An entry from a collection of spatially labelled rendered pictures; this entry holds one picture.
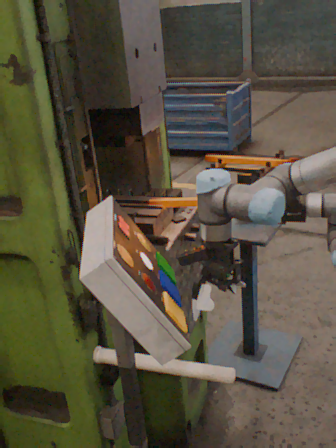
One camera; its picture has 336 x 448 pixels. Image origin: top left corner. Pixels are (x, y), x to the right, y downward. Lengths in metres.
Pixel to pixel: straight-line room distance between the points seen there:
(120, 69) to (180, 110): 4.06
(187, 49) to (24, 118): 8.87
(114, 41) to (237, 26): 8.21
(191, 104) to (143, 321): 4.51
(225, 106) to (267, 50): 4.24
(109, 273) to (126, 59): 0.67
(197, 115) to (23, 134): 4.20
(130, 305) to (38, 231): 0.49
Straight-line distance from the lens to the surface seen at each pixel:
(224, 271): 1.13
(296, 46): 9.28
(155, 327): 1.06
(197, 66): 10.05
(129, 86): 1.45
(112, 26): 1.45
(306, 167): 1.10
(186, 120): 5.49
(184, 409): 2.04
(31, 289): 1.63
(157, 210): 1.70
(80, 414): 1.80
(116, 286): 1.00
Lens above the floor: 1.64
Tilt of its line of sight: 24 degrees down
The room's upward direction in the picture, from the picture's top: 6 degrees counter-clockwise
